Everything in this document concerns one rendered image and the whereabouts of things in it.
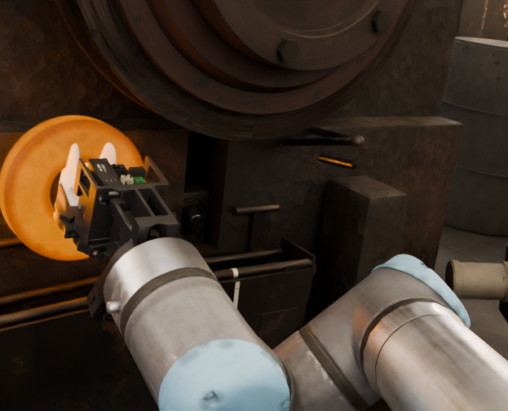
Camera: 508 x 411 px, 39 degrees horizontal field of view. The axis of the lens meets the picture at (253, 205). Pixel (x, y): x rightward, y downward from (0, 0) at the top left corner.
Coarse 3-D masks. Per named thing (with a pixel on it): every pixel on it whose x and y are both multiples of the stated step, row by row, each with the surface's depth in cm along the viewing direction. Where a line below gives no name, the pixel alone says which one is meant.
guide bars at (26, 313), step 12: (264, 264) 91; (276, 264) 92; (288, 264) 93; (300, 264) 94; (216, 276) 87; (228, 276) 88; (240, 276) 89; (72, 300) 78; (84, 300) 78; (24, 312) 75; (36, 312) 76; (48, 312) 76; (60, 312) 77; (0, 324) 74; (12, 324) 75
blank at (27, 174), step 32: (32, 128) 74; (64, 128) 73; (96, 128) 75; (32, 160) 72; (64, 160) 74; (128, 160) 78; (0, 192) 73; (32, 192) 73; (32, 224) 74; (64, 256) 77
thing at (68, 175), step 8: (72, 152) 71; (72, 160) 71; (64, 168) 75; (72, 168) 71; (64, 176) 73; (72, 176) 72; (64, 184) 72; (72, 184) 72; (72, 192) 71; (72, 200) 70
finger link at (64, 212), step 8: (64, 192) 71; (56, 200) 71; (64, 200) 70; (56, 208) 69; (64, 208) 69; (72, 208) 69; (56, 216) 69; (64, 216) 68; (72, 216) 68; (64, 224) 68; (72, 224) 68; (64, 232) 67; (72, 232) 68
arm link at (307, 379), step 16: (288, 352) 61; (304, 352) 60; (288, 368) 60; (304, 368) 60; (320, 368) 59; (288, 384) 57; (304, 384) 59; (320, 384) 59; (304, 400) 59; (320, 400) 59; (336, 400) 59
